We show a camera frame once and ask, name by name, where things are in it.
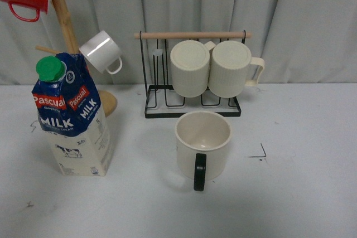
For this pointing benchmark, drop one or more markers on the cream mug with black handle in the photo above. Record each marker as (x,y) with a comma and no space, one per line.
(202,146)

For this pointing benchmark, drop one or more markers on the Pascual milk carton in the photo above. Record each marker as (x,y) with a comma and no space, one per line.
(70,113)

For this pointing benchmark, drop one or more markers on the left cream ribbed mug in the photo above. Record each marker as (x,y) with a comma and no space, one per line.
(190,66)

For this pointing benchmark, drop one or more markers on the cream ribbed mug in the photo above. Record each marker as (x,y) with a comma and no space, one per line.
(231,61)
(190,66)

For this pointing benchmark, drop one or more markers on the right cream ribbed mug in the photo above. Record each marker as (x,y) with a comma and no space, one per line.
(231,61)

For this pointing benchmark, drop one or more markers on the wooden mug tree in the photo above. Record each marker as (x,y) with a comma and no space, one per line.
(109,101)

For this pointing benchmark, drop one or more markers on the white enamel mug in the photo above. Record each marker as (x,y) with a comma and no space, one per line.
(103,53)

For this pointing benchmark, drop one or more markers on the grey curtain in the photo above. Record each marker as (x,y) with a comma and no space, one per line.
(300,40)

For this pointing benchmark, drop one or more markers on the black wire mug rack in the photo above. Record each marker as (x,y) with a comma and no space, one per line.
(161,99)

